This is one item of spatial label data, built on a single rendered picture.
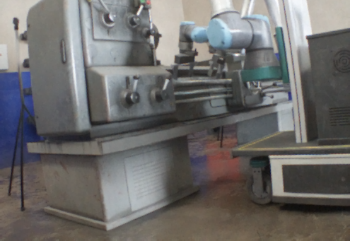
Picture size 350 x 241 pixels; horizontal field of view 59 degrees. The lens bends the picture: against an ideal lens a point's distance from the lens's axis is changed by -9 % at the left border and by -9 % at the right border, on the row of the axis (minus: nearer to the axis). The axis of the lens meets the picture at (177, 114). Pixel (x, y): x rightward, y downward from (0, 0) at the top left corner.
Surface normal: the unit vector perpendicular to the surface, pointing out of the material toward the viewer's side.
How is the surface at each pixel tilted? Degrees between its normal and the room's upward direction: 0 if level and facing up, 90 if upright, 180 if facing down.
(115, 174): 90
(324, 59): 90
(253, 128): 90
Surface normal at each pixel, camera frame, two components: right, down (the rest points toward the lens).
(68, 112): -0.63, 0.11
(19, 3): 0.77, -0.07
